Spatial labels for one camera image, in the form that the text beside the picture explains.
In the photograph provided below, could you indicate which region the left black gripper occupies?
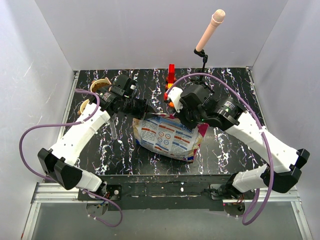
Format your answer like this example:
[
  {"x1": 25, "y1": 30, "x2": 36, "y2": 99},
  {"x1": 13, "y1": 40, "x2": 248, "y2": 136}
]
[{"x1": 121, "y1": 96, "x2": 157, "y2": 120}]

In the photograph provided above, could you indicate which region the translucent plastic food scoop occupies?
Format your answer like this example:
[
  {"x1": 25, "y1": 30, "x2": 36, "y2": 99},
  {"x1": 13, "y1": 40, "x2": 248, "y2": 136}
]
[{"x1": 109, "y1": 117, "x2": 118, "y2": 140}]

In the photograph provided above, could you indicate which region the pink pet food bag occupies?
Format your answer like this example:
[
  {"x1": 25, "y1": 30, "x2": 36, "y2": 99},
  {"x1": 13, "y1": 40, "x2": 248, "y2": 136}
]
[{"x1": 132, "y1": 113, "x2": 209, "y2": 163}]

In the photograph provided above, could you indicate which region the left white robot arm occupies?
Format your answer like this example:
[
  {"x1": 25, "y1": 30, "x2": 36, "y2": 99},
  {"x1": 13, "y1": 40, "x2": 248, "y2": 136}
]
[{"x1": 37, "y1": 86, "x2": 155, "y2": 200}]

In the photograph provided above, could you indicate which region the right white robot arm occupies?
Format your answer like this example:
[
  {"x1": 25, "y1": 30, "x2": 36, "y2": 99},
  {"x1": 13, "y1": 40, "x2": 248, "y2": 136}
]
[{"x1": 171, "y1": 93, "x2": 310, "y2": 199}]

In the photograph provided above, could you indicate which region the upper yellow pet bowl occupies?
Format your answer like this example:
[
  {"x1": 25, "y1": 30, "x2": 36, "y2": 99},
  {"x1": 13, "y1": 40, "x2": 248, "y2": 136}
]
[{"x1": 90, "y1": 77, "x2": 112, "y2": 93}]

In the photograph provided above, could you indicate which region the yellow pet bowl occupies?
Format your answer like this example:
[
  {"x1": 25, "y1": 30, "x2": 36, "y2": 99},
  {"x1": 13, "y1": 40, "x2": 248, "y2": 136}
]
[
  {"x1": 90, "y1": 77, "x2": 112, "y2": 93},
  {"x1": 77, "y1": 99, "x2": 90, "y2": 116}
]

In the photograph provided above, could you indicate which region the lower yellow pet bowl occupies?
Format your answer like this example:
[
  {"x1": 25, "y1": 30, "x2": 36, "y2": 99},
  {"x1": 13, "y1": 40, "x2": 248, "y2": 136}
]
[{"x1": 77, "y1": 99, "x2": 90, "y2": 116}]

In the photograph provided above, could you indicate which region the colourful toy block track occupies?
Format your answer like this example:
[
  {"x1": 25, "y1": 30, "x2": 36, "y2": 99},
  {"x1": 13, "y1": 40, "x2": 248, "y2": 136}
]
[{"x1": 168, "y1": 101, "x2": 175, "y2": 108}]

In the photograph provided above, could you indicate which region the red toy block tower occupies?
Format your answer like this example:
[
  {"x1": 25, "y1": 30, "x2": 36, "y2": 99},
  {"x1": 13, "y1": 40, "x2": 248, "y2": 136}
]
[{"x1": 165, "y1": 64, "x2": 176, "y2": 90}]

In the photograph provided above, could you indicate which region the black microphone stand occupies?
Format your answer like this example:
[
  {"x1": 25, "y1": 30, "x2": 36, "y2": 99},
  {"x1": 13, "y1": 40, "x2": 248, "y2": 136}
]
[{"x1": 191, "y1": 49, "x2": 215, "y2": 94}]

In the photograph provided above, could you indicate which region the pink microphone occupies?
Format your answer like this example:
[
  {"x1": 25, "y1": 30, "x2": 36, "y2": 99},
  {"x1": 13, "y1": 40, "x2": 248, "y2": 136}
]
[{"x1": 195, "y1": 9, "x2": 226, "y2": 52}]

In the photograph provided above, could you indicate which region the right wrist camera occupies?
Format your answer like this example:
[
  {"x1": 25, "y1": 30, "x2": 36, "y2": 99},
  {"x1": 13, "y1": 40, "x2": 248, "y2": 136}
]
[{"x1": 164, "y1": 84, "x2": 211, "y2": 113}]

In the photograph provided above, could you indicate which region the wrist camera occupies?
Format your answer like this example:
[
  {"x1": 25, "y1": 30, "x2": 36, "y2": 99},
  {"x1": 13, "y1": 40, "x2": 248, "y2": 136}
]
[
  {"x1": 164, "y1": 84, "x2": 211, "y2": 113},
  {"x1": 112, "y1": 74, "x2": 137, "y2": 97}
]

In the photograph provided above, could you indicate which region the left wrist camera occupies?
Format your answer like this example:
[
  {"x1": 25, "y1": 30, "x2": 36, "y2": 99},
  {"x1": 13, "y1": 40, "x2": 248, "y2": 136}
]
[{"x1": 112, "y1": 74, "x2": 137, "y2": 97}]

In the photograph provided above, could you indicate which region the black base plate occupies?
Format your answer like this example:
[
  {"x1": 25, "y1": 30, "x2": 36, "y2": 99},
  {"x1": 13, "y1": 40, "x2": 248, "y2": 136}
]
[{"x1": 44, "y1": 174, "x2": 286, "y2": 212}]

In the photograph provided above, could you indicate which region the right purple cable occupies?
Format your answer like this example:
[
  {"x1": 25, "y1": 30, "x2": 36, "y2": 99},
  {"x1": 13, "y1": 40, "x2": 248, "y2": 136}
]
[{"x1": 166, "y1": 73, "x2": 275, "y2": 226}]

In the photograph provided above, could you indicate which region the aluminium frame rail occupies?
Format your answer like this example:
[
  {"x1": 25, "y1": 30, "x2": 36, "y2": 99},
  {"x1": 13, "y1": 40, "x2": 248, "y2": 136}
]
[{"x1": 21, "y1": 70, "x2": 313, "y2": 240}]

